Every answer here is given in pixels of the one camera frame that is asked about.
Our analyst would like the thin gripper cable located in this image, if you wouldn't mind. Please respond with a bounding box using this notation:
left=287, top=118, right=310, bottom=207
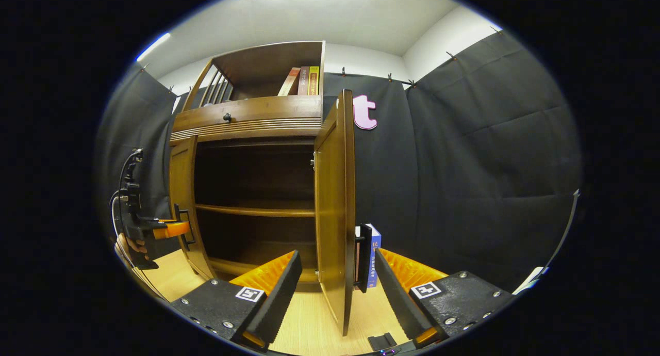
left=110, top=149, right=144, bottom=233

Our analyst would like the wooden double-door shoe cabinet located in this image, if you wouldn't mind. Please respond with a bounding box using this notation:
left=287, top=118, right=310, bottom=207
left=169, top=40, right=326, bottom=293

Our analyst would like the red book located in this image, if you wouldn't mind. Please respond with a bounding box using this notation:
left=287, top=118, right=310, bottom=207
left=277, top=67, right=301, bottom=96

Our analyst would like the wooden inner cabinet shelf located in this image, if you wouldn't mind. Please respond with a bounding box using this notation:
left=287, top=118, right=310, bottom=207
left=195, top=203, right=316, bottom=218

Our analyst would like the wooden cabinet door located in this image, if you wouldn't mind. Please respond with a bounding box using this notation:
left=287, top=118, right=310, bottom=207
left=313, top=89, right=356, bottom=337
left=169, top=135, right=216, bottom=280

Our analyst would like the blue book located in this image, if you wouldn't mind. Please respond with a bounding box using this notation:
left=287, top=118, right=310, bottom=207
left=367, top=223, right=382, bottom=288

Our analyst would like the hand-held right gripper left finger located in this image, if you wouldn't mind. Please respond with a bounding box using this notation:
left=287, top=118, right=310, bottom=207
left=169, top=250, right=303, bottom=351

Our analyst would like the narrow ceiling light strip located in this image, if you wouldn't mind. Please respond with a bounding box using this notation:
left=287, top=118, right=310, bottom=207
left=137, top=33, right=171, bottom=62

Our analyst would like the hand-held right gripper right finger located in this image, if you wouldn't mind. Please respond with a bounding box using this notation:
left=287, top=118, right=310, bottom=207
left=374, top=248, right=516, bottom=348

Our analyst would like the black backdrop cloth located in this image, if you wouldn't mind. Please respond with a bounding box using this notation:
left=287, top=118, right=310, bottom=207
left=94, top=30, right=583, bottom=295

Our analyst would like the black door handle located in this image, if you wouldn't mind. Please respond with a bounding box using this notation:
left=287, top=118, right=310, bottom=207
left=174, top=204, right=196, bottom=252
left=353, top=223, right=373, bottom=294

